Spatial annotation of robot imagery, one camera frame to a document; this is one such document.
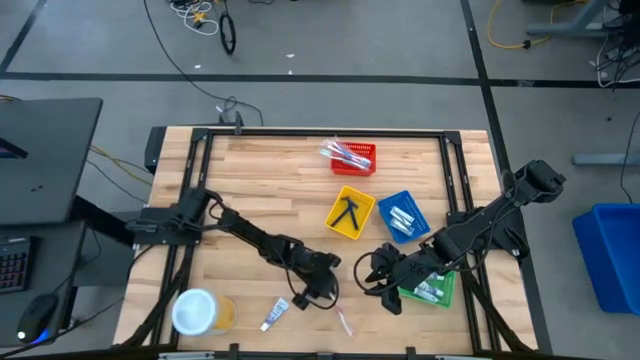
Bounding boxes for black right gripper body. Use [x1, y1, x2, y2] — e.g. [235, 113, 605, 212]
[377, 243, 426, 314]

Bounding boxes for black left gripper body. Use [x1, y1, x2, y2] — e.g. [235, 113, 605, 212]
[293, 249, 342, 310]

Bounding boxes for white toothpaste tube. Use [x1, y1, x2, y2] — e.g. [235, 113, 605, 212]
[414, 279, 446, 300]

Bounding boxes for red toothbrush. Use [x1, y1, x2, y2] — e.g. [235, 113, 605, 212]
[335, 305, 355, 337]

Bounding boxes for black tweezers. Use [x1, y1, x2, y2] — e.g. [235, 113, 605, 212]
[329, 196, 361, 231]

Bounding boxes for teal toothbrush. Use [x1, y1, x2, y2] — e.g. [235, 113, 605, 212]
[323, 139, 369, 166]

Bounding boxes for green plastic basket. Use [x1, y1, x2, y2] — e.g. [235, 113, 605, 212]
[398, 269, 457, 310]

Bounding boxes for blue plastic basket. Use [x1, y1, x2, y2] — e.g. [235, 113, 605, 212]
[377, 189, 432, 245]

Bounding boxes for yellow plastic basket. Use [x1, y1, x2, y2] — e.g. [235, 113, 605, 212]
[323, 185, 377, 241]

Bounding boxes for red plastic basket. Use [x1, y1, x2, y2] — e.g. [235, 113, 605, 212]
[329, 141, 377, 177]

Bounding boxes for yellow cup with white lid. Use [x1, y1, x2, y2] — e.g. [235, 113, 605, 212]
[171, 288, 237, 337]

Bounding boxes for large blue plastic bin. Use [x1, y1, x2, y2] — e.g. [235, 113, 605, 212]
[572, 202, 640, 316]

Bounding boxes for grey floor bar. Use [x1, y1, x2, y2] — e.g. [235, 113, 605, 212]
[572, 152, 640, 167]

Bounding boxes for black computer mouse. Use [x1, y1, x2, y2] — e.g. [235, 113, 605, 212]
[17, 293, 60, 345]

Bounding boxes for black keyboard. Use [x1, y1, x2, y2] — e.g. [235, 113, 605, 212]
[0, 237, 34, 295]

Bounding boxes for grey desk leg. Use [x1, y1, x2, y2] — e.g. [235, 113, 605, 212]
[527, 0, 640, 36]

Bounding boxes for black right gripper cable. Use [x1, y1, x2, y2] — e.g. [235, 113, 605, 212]
[353, 252, 396, 296]

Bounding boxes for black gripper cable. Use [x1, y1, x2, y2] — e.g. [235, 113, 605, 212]
[353, 252, 396, 296]
[284, 269, 341, 311]

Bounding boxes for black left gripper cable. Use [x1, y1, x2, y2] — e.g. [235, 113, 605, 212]
[284, 269, 341, 311]

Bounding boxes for black aluminium table frame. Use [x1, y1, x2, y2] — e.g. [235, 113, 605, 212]
[119, 124, 539, 360]

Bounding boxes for thin yellow cable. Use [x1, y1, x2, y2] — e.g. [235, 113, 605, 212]
[89, 144, 151, 186]

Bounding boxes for yellow floor cable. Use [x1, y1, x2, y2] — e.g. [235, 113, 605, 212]
[487, 0, 576, 51]

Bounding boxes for black coiled cable loop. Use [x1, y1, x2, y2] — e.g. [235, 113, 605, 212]
[219, 10, 237, 55]

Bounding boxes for long black cable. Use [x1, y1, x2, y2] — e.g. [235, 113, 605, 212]
[143, 0, 265, 136]

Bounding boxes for white cable bundle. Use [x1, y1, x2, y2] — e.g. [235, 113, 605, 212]
[169, 0, 221, 36]

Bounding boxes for tangled cable bundle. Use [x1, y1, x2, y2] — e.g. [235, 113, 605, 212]
[594, 29, 640, 89]

